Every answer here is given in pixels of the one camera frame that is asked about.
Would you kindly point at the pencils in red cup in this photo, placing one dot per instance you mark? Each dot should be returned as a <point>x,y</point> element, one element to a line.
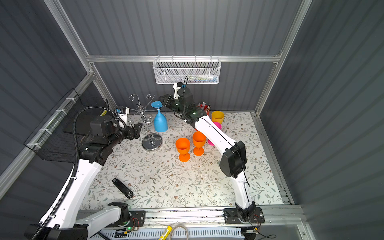
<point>204,105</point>

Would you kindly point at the black stapler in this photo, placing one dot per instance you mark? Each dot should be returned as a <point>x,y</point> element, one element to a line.
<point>123,188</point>

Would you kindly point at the yellow marker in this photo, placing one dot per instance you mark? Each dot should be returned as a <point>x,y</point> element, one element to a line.
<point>166,233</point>

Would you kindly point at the black wire side basket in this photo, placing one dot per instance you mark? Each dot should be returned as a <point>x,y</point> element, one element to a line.
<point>52,140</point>

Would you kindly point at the chrome wine glass rack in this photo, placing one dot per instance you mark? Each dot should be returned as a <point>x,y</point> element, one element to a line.
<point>151,141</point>

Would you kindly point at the blue wine glass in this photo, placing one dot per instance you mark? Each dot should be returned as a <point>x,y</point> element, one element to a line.
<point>160,121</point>

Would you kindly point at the pink wine glass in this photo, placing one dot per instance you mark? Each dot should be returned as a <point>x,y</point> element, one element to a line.
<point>214,136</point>

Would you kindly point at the white wire wall basket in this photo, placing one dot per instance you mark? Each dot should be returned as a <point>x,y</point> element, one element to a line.
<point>190,72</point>

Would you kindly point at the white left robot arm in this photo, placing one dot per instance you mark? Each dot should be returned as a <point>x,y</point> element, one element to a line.
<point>60,222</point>

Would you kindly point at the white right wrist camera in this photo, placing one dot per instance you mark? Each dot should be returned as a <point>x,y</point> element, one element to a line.
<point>177,87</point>

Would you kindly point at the yellow wine glass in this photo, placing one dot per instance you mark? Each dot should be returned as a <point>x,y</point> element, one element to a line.
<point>218,116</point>

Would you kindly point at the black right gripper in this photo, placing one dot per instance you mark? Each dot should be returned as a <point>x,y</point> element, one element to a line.
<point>170,100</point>

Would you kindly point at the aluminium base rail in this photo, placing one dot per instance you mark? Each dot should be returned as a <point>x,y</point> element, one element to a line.
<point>222,217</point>

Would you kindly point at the orange wine glass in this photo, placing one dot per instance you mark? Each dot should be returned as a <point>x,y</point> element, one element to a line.
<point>183,147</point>
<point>199,141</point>

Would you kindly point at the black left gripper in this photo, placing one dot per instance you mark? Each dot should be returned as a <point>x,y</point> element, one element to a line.
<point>131,135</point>

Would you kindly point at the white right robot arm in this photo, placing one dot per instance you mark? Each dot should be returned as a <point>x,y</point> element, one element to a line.
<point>233,153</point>

